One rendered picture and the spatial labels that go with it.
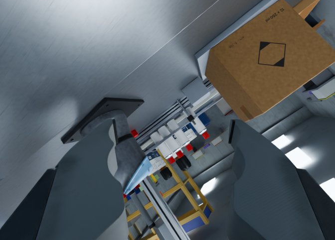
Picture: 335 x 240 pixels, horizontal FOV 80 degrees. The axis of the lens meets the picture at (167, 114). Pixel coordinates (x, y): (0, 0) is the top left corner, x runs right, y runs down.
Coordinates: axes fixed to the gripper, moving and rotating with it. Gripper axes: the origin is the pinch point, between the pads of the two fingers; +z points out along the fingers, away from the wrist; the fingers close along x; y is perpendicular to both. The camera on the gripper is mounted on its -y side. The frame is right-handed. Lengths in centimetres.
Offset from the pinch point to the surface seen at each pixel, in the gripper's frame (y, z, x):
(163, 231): 88, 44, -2
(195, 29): 0.3, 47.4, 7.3
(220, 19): -2, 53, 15
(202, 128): 54, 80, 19
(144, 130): 57, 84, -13
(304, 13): -1, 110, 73
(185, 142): 62, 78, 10
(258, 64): 11, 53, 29
